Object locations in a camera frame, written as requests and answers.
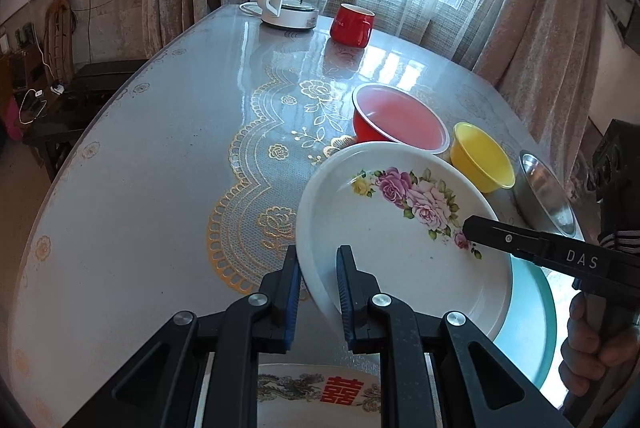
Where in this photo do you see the white rose print plate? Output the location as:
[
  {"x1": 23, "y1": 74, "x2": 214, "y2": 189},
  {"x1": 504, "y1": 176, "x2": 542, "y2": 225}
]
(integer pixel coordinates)
[{"x1": 295, "y1": 142, "x2": 515, "y2": 343}]

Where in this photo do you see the dark wooden bench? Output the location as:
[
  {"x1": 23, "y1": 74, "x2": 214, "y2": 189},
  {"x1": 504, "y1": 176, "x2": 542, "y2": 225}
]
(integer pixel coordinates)
[{"x1": 22, "y1": 60, "x2": 140, "y2": 169}]

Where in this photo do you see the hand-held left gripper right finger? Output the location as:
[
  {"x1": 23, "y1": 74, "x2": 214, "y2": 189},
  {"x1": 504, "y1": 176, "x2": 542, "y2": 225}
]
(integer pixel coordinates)
[{"x1": 335, "y1": 245, "x2": 576, "y2": 428}]

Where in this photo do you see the wooden cabinet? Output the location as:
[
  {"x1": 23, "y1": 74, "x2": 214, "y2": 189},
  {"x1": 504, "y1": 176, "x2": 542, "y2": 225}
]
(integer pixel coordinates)
[{"x1": 0, "y1": 45, "x2": 47, "y2": 109}]

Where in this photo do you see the pink bag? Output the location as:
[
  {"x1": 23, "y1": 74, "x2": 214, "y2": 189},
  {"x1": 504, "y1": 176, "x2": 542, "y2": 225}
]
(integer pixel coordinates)
[{"x1": 4, "y1": 100, "x2": 24, "y2": 141}]

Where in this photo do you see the grey wall box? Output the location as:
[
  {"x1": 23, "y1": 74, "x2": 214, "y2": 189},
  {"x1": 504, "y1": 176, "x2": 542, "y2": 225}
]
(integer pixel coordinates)
[{"x1": 606, "y1": 0, "x2": 635, "y2": 49}]

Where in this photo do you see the red mug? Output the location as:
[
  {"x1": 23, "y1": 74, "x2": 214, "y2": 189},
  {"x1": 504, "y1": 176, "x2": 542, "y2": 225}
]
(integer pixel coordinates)
[{"x1": 328, "y1": 3, "x2": 376, "y2": 46}]

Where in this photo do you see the person's right hand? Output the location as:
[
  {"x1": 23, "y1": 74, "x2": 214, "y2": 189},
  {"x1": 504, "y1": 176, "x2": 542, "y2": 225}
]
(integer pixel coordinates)
[{"x1": 558, "y1": 293, "x2": 640, "y2": 403}]

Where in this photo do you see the stainless steel bowl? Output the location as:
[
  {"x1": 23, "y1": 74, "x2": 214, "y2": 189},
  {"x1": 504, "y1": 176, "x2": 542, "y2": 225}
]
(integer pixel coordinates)
[{"x1": 513, "y1": 150, "x2": 587, "y2": 243}]

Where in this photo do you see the white plate red character print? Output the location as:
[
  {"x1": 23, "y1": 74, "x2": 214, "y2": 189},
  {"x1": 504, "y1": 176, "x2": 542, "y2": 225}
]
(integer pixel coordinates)
[{"x1": 256, "y1": 363, "x2": 384, "y2": 428}]

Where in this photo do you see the white charger cable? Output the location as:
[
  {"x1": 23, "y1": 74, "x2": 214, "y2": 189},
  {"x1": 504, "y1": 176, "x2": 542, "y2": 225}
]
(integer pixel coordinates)
[{"x1": 19, "y1": 82, "x2": 67, "y2": 125}]

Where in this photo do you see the red plastic bowl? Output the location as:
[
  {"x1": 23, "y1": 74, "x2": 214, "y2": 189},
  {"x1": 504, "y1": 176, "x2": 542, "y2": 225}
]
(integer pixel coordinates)
[{"x1": 351, "y1": 84, "x2": 449, "y2": 157}]

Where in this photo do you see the teal plate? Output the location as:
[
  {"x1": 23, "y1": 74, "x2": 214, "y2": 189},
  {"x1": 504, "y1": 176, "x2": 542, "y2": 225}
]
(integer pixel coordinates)
[{"x1": 492, "y1": 255, "x2": 558, "y2": 389}]

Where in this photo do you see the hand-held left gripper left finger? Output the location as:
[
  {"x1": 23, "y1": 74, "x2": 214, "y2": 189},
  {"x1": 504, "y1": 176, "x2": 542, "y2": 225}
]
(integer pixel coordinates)
[{"x1": 65, "y1": 245, "x2": 304, "y2": 428}]

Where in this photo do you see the grey gold floral tablecloth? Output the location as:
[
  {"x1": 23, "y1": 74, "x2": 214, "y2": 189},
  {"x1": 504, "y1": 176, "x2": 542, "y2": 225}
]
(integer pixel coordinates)
[{"x1": 7, "y1": 4, "x2": 591, "y2": 428}]

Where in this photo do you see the yellow plastic bowl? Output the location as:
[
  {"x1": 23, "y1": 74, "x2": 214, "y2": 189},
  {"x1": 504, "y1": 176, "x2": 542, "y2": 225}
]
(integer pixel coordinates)
[{"x1": 449, "y1": 123, "x2": 516, "y2": 193}]

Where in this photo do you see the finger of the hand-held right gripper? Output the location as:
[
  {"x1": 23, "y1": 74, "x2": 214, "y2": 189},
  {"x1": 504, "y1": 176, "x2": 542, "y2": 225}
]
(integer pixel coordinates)
[{"x1": 462, "y1": 215, "x2": 549, "y2": 262}]

